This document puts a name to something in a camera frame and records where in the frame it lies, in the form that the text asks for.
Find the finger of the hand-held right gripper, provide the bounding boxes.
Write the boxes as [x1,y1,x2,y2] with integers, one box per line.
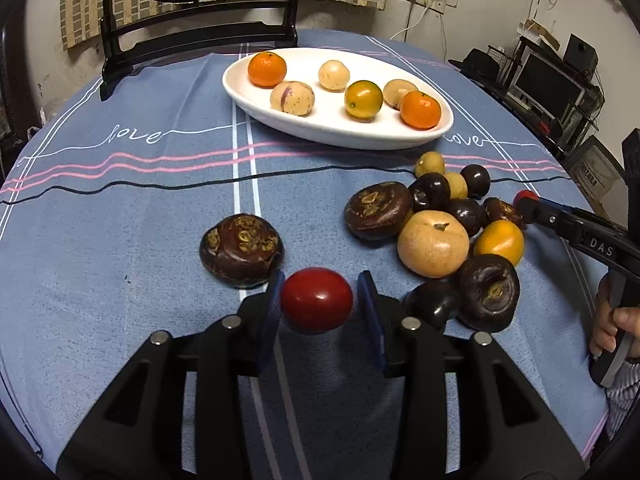
[522,195,577,247]

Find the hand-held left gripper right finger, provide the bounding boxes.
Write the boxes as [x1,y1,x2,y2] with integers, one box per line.
[356,270,587,480]

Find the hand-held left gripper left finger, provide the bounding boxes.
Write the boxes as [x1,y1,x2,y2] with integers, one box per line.
[56,269,287,480]

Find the red cherry tomato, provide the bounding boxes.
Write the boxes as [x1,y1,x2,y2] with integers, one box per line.
[280,267,354,335]
[512,189,540,212]

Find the orange-yellow tomato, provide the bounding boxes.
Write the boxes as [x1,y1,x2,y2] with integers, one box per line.
[473,220,525,267]

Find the dark purple plum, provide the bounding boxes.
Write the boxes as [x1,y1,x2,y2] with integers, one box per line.
[460,164,491,198]
[402,280,462,332]
[408,172,452,212]
[445,197,488,238]

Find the large beige pear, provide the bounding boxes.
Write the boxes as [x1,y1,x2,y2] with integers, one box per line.
[397,210,471,279]

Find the orange mandarin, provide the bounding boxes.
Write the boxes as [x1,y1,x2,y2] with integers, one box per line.
[248,51,288,88]
[400,91,443,130]

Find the beige speckled longan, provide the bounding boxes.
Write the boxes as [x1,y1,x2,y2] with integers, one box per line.
[383,79,420,110]
[318,60,350,92]

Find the white oval plate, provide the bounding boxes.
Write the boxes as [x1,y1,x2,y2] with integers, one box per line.
[222,47,455,151]

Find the yellow-green tomato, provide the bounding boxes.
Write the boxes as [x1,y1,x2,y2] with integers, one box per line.
[344,80,384,121]

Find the beige pepino melon purple mark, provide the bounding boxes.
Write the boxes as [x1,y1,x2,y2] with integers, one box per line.
[270,81,316,117]

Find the person's right hand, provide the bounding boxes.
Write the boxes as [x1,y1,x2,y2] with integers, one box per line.
[589,272,640,358]

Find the small dark water chestnut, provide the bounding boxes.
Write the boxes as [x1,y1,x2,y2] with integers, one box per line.
[482,197,526,231]

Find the large brown cardboard box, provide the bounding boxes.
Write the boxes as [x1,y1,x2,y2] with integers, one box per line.
[565,135,628,201]

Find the small yellow kumquat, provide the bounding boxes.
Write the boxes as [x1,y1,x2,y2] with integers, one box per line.
[442,172,469,200]
[415,151,446,178]

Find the black computer desk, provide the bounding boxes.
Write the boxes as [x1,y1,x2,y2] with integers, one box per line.
[450,60,606,161]

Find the computer monitor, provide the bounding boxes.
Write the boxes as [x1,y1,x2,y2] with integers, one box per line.
[512,52,586,111]

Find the black speaker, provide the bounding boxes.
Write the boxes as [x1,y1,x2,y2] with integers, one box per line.
[564,34,599,73]

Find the black hat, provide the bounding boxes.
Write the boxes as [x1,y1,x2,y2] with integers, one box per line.
[448,49,501,81]

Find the flat cardboard box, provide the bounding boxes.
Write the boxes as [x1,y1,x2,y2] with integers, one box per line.
[524,19,561,51]

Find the white cable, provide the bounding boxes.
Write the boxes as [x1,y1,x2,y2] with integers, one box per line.
[390,5,432,42]

